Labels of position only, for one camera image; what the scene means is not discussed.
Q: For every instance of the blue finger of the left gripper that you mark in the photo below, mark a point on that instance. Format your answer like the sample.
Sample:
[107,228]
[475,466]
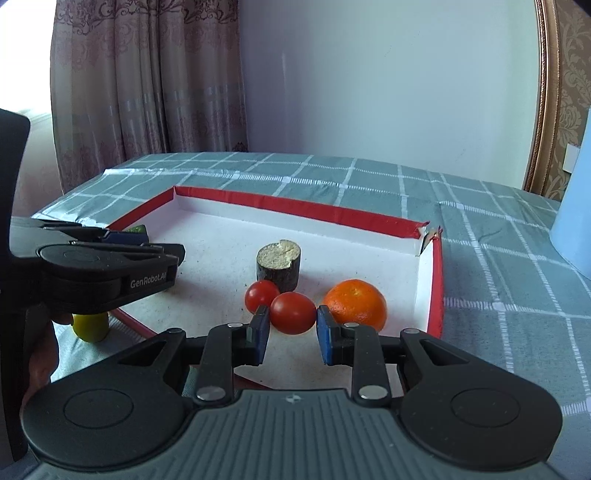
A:
[124,237]

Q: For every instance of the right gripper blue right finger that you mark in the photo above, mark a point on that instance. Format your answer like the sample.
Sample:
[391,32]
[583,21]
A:
[358,347]

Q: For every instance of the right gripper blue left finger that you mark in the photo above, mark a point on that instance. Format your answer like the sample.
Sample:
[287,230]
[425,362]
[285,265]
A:
[226,347]

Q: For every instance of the green cucumber piece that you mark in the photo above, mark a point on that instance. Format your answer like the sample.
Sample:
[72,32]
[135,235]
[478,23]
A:
[137,229]

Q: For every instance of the orange mandarin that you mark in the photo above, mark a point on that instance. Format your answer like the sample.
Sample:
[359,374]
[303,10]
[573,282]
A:
[357,301]

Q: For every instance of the red cherry tomato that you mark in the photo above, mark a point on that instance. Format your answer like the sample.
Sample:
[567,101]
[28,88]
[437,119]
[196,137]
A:
[292,313]
[260,293]

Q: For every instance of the small green tomato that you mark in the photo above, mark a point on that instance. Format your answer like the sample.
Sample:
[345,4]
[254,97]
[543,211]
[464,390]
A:
[91,328]

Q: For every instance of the dark eggplant piece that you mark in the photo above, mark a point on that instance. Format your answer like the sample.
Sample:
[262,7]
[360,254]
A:
[280,263]

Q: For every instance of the person's left hand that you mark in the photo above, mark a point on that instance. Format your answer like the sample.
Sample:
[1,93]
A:
[45,358]

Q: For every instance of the red shallow cardboard box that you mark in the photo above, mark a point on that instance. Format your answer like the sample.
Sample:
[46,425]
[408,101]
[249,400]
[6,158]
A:
[223,231]

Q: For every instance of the brown patterned curtain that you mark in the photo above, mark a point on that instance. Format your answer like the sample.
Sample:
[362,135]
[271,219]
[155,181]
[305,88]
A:
[131,78]

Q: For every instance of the green plaid tablecloth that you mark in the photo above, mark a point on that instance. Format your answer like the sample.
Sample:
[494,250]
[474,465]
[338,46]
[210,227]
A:
[510,298]

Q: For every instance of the blue electric kettle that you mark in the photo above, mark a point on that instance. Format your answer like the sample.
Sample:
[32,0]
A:
[571,232]

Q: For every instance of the gold framed padded headboard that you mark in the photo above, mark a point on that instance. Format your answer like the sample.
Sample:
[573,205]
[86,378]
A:
[563,93]

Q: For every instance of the white wall switch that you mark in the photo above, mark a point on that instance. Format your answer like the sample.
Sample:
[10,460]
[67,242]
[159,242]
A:
[570,158]

